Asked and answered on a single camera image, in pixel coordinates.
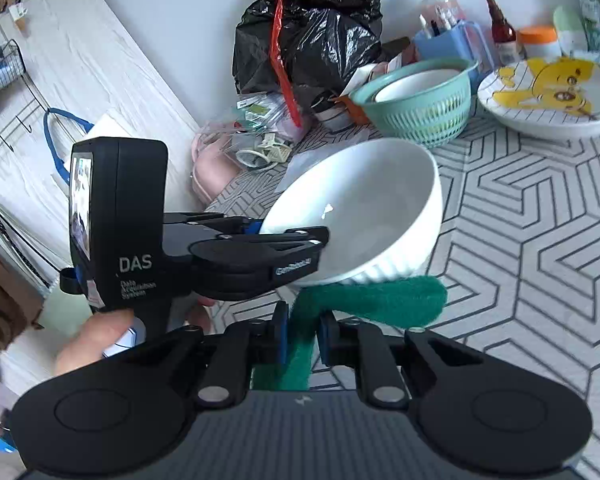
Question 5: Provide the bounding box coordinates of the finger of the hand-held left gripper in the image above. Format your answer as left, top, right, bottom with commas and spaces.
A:
163, 212, 264, 236
189, 226, 331, 290

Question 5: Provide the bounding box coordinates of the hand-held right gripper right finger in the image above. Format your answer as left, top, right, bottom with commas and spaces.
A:
316, 311, 484, 409

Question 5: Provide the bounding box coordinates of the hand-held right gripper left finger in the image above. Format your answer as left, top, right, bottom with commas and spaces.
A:
130, 302, 290, 409

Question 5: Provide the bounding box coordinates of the green scouring pad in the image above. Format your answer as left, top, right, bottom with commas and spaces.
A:
252, 276, 449, 392

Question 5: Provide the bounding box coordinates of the white ribbed bowl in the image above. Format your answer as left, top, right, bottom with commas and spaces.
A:
258, 137, 444, 289

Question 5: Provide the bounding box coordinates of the white inner bowl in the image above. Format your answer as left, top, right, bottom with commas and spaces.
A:
372, 68, 464, 104

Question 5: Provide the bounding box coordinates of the person's left hand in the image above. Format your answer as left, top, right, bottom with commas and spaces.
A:
54, 309, 137, 377

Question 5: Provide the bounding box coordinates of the pink plastic bag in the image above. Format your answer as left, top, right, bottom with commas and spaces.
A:
190, 132, 242, 202

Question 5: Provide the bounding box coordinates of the clear bag of small parts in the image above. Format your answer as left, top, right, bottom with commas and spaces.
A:
200, 91, 307, 172

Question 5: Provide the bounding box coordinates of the brown cardboard box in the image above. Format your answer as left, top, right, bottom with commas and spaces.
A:
0, 244, 46, 352

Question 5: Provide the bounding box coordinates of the white wooden cabinet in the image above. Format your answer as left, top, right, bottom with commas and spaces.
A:
0, 0, 207, 306

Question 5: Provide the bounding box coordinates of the small black lid jar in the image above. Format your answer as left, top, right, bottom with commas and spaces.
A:
310, 92, 354, 134

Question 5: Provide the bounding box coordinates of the red plastic tie strip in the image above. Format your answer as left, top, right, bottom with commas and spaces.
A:
270, 0, 304, 129

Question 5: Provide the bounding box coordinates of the teal plastic colander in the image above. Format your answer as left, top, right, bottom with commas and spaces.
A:
349, 57, 481, 149

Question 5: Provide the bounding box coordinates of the black rubbish bag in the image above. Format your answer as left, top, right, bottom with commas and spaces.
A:
232, 0, 386, 129

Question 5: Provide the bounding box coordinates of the geometric patterned tablecloth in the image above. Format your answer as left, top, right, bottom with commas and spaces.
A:
204, 55, 600, 480

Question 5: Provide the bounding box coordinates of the blue plastic holder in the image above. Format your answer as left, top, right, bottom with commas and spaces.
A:
412, 20, 496, 74

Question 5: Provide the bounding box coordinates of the clear plastic bottle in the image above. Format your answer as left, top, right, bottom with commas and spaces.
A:
417, 0, 469, 36

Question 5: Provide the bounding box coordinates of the yellow cartoon print plate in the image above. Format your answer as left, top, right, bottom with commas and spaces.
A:
476, 51, 600, 141

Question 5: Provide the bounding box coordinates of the brown glass bottle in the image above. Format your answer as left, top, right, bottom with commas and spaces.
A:
485, 0, 524, 66

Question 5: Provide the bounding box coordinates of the orange lid jar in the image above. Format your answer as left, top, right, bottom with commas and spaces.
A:
519, 26, 564, 60

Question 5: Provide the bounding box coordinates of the light green container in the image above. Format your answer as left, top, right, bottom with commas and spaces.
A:
552, 6, 589, 56

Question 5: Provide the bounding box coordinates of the blue strap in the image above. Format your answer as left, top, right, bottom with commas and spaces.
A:
42, 107, 96, 187

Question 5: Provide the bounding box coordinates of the black wire rack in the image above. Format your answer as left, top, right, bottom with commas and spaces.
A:
0, 40, 29, 112

